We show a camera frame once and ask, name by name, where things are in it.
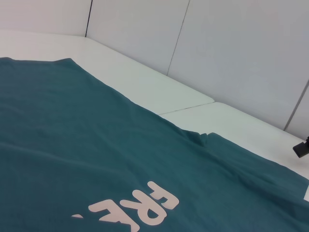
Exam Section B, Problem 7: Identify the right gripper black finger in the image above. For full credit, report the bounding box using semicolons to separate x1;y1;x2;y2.
293;136;309;159

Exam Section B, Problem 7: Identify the teal t-shirt with FREE print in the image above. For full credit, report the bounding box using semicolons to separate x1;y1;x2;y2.
0;57;309;232

